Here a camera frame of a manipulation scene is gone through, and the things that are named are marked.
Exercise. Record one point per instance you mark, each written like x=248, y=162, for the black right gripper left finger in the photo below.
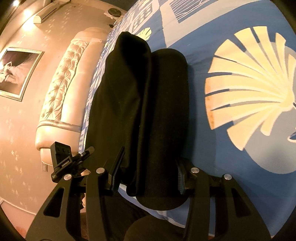
x=59, y=216

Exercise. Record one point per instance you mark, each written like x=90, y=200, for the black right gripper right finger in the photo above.
x=236, y=218

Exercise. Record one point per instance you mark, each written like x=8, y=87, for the black pants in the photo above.
x=142, y=105

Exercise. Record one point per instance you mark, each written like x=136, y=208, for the cream tufted headboard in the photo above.
x=63, y=110

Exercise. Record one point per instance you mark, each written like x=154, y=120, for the blue patterned bedspread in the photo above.
x=241, y=57

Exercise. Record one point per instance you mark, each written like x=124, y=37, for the round fan on nightstand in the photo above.
x=113, y=13

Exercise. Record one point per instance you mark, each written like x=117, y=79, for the black mounted camera box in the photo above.
x=65, y=163

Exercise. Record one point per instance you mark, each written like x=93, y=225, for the framed wall picture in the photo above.
x=17, y=67

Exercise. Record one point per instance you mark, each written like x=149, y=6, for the white wall air conditioner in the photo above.
x=48, y=10

